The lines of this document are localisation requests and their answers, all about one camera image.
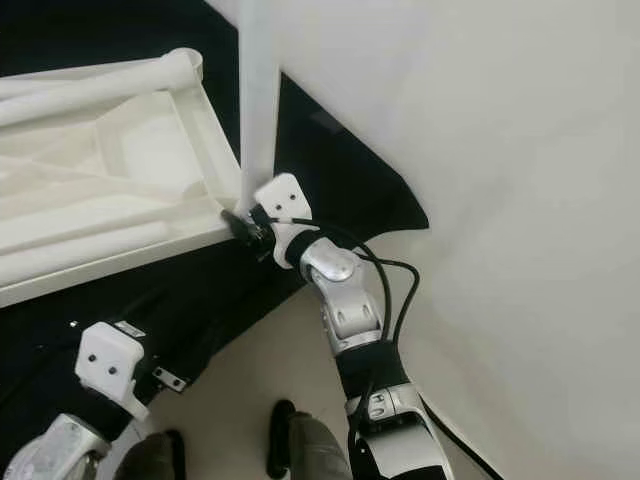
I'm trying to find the short black right arm cable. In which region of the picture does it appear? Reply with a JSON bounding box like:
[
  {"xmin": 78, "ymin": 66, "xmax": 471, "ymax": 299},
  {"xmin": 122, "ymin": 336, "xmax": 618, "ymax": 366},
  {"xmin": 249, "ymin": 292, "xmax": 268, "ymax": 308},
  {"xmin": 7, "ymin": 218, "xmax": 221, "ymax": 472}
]
[{"xmin": 360, "ymin": 258, "xmax": 421, "ymax": 346}]

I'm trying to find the white plastic table top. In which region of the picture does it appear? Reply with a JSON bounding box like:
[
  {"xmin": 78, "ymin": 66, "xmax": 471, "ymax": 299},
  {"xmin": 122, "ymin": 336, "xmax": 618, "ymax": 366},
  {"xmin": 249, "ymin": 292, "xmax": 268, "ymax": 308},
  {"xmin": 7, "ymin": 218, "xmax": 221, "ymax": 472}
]
[{"xmin": 0, "ymin": 47, "xmax": 246, "ymax": 308}]

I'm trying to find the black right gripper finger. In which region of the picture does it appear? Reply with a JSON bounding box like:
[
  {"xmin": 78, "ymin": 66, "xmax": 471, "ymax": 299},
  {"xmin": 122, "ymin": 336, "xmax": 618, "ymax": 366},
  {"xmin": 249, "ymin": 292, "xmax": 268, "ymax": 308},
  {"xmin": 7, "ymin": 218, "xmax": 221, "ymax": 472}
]
[{"xmin": 220, "ymin": 206, "xmax": 261, "ymax": 241}]

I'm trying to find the black cloth table cover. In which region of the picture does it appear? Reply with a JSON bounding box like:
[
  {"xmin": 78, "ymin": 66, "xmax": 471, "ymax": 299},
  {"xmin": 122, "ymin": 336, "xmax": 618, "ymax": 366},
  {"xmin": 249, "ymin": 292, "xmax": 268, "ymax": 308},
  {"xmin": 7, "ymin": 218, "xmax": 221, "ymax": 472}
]
[{"xmin": 0, "ymin": 0, "xmax": 431, "ymax": 480}]

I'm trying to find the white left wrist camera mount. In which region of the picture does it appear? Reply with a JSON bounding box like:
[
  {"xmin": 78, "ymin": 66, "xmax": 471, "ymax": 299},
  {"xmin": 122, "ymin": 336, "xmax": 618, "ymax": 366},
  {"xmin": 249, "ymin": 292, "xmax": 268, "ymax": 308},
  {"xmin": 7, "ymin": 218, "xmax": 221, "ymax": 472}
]
[{"xmin": 74, "ymin": 320, "xmax": 153, "ymax": 421}]

